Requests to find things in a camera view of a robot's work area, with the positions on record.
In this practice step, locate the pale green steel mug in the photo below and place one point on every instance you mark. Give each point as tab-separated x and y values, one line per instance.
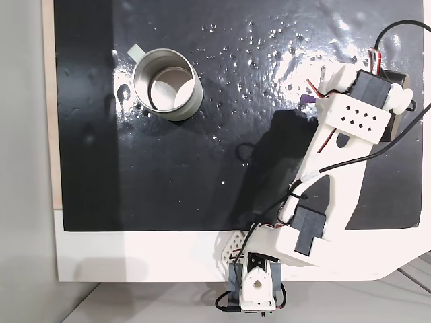
165	85

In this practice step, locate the black table mat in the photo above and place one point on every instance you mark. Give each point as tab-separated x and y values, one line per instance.
168	168

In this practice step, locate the purple pen grip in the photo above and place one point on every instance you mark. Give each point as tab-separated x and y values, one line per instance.
307	99

